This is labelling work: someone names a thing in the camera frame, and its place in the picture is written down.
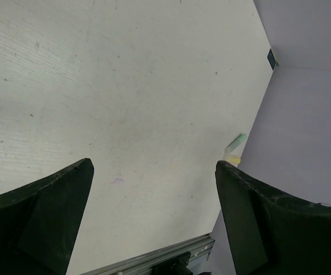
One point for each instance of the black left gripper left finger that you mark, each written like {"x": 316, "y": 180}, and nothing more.
{"x": 39, "y": 221}

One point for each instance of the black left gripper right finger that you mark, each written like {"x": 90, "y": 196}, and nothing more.
{"x": 270, "y": 231}

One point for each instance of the yellow highlighter pen body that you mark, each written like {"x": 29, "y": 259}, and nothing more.
{"x": 233, "y": 159}

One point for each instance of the green highlighter pen body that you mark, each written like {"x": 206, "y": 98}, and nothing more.
{"x": 235, "y": 143}

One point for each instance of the aluminium table edge rail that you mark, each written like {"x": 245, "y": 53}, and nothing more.
{"x": 199, "y": 247}

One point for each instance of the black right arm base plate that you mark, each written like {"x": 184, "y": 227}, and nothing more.
{"x": 174, "y": 266}

